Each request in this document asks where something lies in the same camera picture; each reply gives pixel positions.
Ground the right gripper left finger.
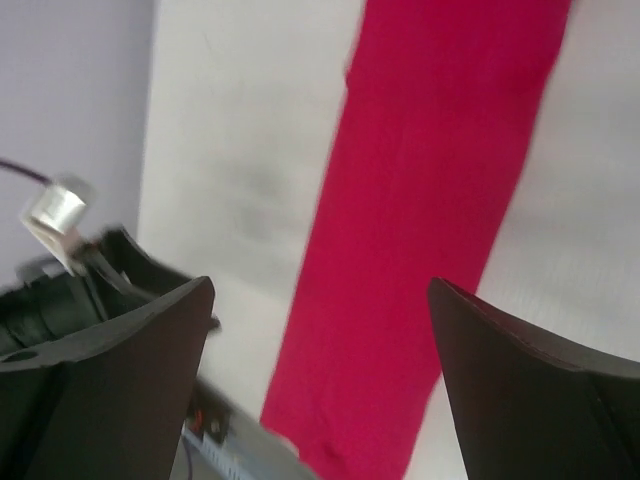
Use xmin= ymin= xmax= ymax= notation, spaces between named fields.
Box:
xmin=1 ymin=277 xmax=215 ymax=480

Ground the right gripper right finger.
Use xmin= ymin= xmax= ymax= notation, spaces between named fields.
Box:
xmin=428 ymin=278 xmax=639 ymax=479

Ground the crimson pink t shirt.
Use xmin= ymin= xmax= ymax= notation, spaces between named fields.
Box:
xmin=261 ymin=1 xmax=570 ymax=479

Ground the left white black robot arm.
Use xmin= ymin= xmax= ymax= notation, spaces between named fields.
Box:
xmin=1 ymin=176 xmax=191 ymax=355

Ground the white slotted cable duct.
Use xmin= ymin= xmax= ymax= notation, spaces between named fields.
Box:
xmin=181 ymin=427 xmax=274 ymax=480

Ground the aluminium mounting rail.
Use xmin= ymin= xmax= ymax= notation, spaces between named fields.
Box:
xmin=182 ymin=380 xmax=318 ymax=480

